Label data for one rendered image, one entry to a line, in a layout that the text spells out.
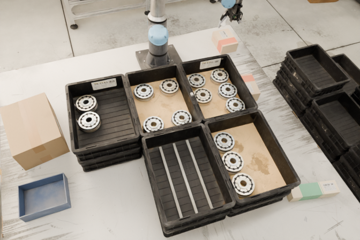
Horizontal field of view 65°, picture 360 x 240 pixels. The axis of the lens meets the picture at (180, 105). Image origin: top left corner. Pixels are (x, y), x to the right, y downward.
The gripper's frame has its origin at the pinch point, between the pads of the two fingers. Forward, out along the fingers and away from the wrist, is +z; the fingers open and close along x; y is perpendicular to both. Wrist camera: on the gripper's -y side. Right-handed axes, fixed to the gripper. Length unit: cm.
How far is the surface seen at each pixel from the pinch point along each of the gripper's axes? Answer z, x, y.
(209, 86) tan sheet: 4, -31, 41
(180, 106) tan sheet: 4, -52, 48
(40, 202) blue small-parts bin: 17, -128, 70
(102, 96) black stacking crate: 4, -89, 29
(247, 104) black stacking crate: 0, -19, 61
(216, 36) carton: 9.8, -5.6, -2.2
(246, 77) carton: 9.6, -3.8, 37.2
